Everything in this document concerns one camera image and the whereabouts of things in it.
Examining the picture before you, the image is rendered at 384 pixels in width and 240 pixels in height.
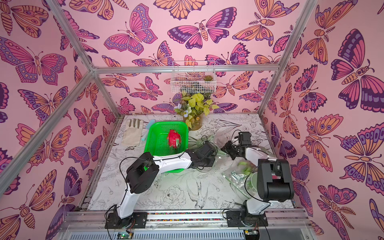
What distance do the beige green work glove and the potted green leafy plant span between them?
36 centimetres

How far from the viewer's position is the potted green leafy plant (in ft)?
3.08

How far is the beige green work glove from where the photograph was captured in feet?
3.48
